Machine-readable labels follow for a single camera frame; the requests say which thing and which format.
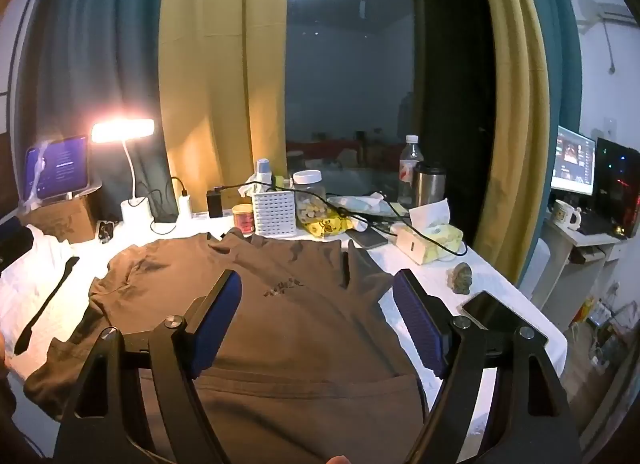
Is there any red can gold lid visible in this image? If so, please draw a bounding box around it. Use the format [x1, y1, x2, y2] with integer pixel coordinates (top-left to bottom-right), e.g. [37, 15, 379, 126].
[231, 203, 255, 235]

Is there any white side desk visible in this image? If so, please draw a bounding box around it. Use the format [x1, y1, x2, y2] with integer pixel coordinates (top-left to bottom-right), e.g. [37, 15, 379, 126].
[530, 218, 629, 332]

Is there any white spray bottle blue cap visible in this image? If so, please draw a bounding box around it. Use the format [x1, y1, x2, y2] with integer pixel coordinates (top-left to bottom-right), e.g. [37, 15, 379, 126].
[254, 158, 272, 193]

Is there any teal curtain left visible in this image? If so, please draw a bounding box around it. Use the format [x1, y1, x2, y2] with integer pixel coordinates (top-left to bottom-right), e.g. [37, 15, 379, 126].
[11, 0, 177, 221]

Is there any tablet with blue screen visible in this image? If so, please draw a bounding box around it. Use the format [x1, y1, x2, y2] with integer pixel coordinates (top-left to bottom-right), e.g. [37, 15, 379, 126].
[24, 136, 89, 200]

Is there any brown cardboard box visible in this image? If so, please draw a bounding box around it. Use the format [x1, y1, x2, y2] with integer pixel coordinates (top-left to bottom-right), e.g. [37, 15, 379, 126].
[20, 195, 98, 244]

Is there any plastic water bottle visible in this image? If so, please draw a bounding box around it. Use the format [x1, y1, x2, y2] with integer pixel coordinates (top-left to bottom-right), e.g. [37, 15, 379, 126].
[398, 134, 424, 209]

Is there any white usb charger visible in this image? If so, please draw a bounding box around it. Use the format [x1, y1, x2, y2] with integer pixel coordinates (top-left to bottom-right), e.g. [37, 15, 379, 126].
[178, 193, 192, 221]

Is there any black cable across basket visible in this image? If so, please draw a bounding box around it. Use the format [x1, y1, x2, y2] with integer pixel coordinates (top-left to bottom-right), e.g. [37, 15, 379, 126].
[214, 182, 469, 259]

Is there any white perforated plastic basket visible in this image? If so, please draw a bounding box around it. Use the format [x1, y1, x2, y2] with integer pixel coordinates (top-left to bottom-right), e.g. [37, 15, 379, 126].
[252, 190, 297, 238]

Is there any yellow curtain left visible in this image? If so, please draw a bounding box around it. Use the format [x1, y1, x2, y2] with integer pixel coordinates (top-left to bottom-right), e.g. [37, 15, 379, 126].
[158, 0, 288, 212]

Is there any dark brown t-shirt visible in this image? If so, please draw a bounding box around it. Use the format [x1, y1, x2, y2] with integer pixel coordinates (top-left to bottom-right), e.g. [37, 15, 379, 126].
[24, 230, 428, 463]

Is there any yellow snack bag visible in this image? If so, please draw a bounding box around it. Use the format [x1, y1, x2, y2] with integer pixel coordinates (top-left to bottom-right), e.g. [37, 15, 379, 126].
[304, 214, 352, 239]

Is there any white desk lamp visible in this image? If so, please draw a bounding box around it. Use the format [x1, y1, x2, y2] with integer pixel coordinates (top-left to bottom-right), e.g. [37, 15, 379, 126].
[91, 114, 155, 225]

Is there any stainless steel thermos cup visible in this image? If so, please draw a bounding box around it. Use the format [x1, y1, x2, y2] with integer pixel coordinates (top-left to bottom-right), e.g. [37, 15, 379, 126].
[412, 162, 446, 206]

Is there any yellow curtain right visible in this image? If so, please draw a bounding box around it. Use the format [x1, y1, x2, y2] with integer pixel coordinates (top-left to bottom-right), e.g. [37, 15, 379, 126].
[475, 0, 550, 284]

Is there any computer monitor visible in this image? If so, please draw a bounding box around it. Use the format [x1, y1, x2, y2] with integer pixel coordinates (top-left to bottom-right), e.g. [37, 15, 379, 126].
[551, 126, 596, 195]

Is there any black strap on table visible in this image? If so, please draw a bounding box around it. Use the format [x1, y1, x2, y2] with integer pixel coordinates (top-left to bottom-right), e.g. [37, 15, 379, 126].
[13, 255, 82, 357]

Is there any black power adapter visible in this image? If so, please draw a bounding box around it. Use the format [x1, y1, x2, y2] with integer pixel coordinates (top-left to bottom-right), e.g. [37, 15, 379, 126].
[206, 189, 224, 218]

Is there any green turtle figurine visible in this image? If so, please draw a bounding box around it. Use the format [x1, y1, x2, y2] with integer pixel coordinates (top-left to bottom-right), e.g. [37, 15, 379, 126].
[447, 263, 473, 295]

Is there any clear jar white lid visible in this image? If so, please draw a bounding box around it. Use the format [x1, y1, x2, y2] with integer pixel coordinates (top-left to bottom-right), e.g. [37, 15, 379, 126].
[292, 169, 329, 226]

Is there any white power strip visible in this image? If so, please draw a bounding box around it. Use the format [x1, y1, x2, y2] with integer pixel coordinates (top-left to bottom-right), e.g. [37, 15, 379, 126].
[177, 212, 233, 230]

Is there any black pc tower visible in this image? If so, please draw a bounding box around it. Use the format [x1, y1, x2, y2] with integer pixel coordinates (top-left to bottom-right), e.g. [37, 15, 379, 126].
[593, 137, 640, 238]

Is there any white mug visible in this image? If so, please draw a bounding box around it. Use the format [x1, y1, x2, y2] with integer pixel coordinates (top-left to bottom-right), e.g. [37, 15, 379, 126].
[552, 200, 582, 231]

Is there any tissue box with tissue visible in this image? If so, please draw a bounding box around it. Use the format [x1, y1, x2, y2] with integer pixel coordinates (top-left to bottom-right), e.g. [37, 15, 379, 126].
[390, 199, 468, 265]

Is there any black smartphone on table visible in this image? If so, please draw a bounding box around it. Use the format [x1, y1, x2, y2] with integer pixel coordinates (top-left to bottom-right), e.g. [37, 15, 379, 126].
[462, 291, 526, 333]

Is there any yellow curtain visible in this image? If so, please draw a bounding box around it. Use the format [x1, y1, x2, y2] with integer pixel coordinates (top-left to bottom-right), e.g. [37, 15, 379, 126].
[158, 0, 288, 212]
[475, 0, 550, 284]

